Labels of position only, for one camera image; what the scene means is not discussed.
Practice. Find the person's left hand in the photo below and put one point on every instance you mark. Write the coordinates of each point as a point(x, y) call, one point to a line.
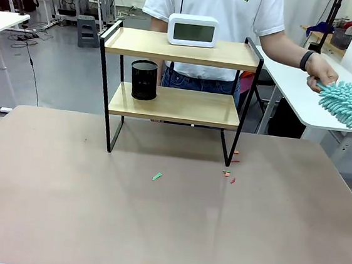
point(321, 70)

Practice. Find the person's left forearm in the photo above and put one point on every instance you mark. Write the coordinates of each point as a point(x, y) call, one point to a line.
point(285, 47)

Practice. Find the person's right forearm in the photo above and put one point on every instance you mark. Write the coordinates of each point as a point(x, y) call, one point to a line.
point(159, 24)

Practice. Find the black wristband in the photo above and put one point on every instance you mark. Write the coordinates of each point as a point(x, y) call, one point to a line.
point(306, 60)

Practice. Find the wooden background table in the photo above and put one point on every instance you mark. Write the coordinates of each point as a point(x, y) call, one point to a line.
point(318, 36)

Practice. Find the white rounded table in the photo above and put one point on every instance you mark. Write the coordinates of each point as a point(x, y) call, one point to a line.
point(293, 94)

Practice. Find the blue cloth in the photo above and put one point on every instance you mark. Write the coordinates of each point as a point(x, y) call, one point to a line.
point(320, 27)

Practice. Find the black cabinet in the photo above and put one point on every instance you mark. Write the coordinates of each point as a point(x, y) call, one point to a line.
point(287, 118)

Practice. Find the person in white t-shirt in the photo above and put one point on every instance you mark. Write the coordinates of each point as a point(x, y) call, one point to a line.
point(214, 3)

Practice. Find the white digital clock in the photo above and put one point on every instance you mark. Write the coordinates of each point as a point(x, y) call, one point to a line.
point(193, 31)

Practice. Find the black mesh pen holder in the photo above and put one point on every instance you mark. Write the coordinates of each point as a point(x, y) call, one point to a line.
point(143, 81)

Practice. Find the grey plastic stool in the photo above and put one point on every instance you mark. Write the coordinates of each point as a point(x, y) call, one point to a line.
point(87, 31)

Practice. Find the white desk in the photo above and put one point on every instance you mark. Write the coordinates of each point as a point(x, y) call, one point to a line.
point(1, 22)

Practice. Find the white power strip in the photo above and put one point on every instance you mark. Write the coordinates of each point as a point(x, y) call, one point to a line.
point(0, 109)

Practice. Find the wooden shelf black metal frame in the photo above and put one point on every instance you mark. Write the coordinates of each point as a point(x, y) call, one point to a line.
point(178, 48)

